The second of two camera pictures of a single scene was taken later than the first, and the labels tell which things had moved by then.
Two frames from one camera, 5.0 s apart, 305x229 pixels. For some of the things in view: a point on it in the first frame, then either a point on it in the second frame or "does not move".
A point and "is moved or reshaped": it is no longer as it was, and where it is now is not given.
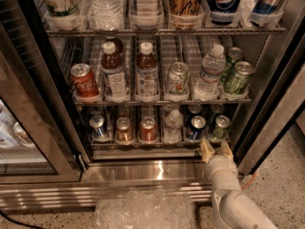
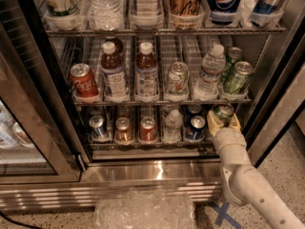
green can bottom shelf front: x=220 y=130 is moved or reshaped
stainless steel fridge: x=113 y=88 does not move
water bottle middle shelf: x=213 y=67 does not move
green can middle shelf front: x=239 y=81 does not move
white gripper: x=221 y=163 to x=228 y=139
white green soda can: x=178 y=83 does not move
